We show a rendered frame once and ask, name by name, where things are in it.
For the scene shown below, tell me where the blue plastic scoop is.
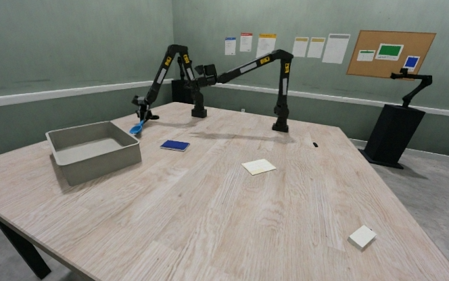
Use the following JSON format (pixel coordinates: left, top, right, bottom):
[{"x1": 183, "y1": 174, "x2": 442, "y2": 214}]
[{"x1": 129, "y1": 120, "x2": 143, "y2": 134}]

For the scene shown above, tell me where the blue notebook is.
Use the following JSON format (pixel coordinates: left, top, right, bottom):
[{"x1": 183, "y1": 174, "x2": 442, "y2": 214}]
[{"x1": 160, "y1": 140, "x2": 190, "y2": 152}]

